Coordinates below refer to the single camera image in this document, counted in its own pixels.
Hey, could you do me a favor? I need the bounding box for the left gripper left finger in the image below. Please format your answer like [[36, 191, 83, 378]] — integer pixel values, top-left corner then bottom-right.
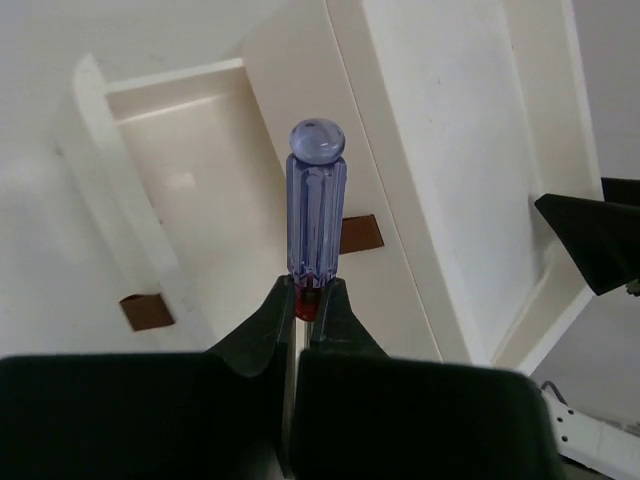
[[1, 276, 293, 479]]

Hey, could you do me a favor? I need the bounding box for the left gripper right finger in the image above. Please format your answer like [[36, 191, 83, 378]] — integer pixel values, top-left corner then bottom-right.
[[292, 279, 565, 479]]

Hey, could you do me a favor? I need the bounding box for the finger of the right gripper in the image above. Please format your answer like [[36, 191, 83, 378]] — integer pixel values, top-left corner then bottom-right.
[[534, 178, 639, 297]]

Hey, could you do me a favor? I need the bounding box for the blue handled screwdriver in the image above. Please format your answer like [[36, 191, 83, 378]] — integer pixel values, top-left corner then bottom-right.
[[282, 118, 347, 453]]

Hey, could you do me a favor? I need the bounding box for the white drawer cabinet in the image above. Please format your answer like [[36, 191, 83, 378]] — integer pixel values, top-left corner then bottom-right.
[[242, 1, 601, 373]]

